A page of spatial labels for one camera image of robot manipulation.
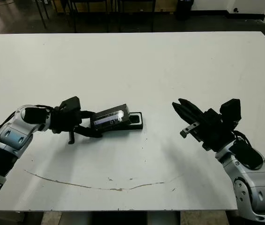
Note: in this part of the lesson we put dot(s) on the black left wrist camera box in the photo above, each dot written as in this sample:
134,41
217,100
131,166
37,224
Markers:
70,103

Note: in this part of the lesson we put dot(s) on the black metal table frame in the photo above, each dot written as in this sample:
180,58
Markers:
153,18

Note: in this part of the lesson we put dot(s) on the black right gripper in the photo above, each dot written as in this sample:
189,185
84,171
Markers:
213,132

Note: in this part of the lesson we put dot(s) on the black metal table leg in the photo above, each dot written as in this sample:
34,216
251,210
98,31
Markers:
42,14

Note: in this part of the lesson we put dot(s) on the glossy black box lid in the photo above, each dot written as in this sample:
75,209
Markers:
109,117

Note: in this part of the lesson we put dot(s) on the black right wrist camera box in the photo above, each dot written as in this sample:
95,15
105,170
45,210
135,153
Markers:
230,110

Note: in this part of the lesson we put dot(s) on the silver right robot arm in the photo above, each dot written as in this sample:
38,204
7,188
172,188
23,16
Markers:
252,185

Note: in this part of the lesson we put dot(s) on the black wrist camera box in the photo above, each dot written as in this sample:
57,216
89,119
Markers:
70,103
230,110

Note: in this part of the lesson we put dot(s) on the round black wall knob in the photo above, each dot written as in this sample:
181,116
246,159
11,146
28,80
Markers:
235,10

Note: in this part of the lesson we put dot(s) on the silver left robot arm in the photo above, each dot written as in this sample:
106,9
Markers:
10,138

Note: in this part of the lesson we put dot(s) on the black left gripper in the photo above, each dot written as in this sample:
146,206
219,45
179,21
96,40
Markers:
64,120

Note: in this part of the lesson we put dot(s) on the black trash bin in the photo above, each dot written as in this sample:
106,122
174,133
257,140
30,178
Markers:
185,9

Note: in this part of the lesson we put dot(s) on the black box base white insert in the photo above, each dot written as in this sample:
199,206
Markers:
137,126

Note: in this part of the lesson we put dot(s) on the wooden cabinet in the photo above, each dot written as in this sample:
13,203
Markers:
165,6

